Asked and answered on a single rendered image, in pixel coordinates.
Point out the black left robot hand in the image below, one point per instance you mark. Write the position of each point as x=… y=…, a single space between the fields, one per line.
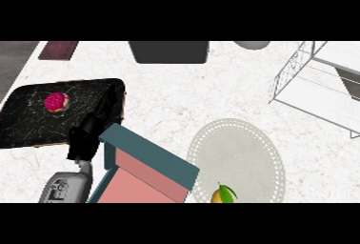
x=85 y=139

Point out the black cutting board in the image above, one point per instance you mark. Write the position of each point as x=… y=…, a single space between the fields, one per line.
x=33 y=124

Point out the yellow and green can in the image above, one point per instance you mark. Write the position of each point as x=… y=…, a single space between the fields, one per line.
x=222 y=194

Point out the dark red mat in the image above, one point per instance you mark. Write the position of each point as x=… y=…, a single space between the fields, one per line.
x=58 y=50

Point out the pink and teal drawer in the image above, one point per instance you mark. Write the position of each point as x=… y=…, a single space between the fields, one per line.
x=137 y=186

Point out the grey round bowl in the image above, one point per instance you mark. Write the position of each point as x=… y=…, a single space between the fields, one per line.
x=253 y=45

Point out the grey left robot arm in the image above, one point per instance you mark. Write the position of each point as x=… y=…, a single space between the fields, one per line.
x=64 y=189

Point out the teal drawer front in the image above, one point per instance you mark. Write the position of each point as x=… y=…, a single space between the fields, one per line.
x=156 y=157

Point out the round pale placemat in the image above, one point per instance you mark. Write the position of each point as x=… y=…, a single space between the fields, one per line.
x=240 y=155

